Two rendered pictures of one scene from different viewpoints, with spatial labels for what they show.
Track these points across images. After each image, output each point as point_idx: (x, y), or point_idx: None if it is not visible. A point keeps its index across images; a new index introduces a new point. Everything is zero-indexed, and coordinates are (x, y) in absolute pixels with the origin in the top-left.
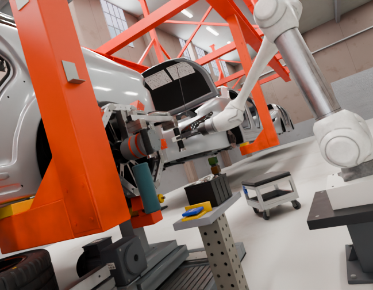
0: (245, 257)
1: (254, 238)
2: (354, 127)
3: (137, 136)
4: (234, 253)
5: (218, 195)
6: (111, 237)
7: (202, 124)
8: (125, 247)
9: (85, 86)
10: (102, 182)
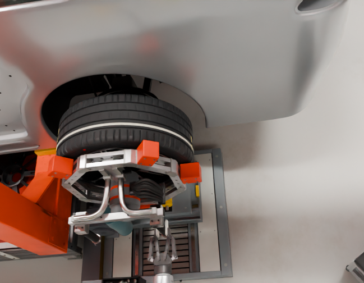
0: (222, 278)
1: (276, 272)
2: None
3: (110, 200)
4: None
5: None
6: None
7: (154, 272)
8: (93, 228)
9: None
10: (33, 247)
